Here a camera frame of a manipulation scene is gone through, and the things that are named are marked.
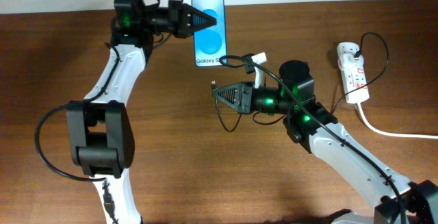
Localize blue Galaxy smartphone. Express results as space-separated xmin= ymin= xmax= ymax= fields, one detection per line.
xmin=192 ymin=0 xmax=227 ymax=67

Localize black charger cable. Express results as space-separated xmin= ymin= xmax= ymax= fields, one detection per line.
xmin=211 ymin=32 xmax=390 ymax=132

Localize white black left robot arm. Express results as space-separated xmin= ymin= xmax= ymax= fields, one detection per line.
xmin=66 ymin=0 xmax=216 ymax=223

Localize white charger plug adapter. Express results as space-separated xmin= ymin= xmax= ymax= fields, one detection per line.
xmin=338 ymin=53 xmax=364 ymax=71

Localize white power strip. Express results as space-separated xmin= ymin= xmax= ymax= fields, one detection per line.
xmin=337 ymin=42 xmax=370 ymax=104

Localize white power strip cord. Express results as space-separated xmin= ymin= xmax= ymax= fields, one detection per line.
xmin=355 ymin=102 xmax=438 ymax=140

